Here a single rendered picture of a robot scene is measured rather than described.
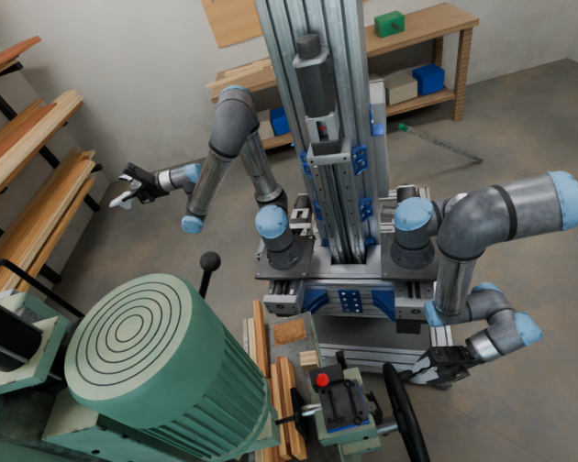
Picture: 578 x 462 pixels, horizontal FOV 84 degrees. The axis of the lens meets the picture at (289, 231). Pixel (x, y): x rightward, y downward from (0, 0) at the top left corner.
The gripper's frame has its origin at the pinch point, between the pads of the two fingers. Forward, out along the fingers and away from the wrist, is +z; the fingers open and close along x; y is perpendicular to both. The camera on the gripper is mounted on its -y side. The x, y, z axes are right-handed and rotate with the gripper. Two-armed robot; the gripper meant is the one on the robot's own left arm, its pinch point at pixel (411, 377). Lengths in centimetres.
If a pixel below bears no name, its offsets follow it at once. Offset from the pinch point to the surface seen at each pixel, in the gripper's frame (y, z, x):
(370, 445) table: -16.9, 9.6, -15.9
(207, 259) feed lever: -75, -6, 2
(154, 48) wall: -92, 74, 320
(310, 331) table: -23.5, 15.1, 15.5
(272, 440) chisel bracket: -41.9, 17.1, -14.5
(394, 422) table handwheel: -9.4, 5.0, -11.3
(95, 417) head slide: -81, 10, -17
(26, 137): -131, 160, 220
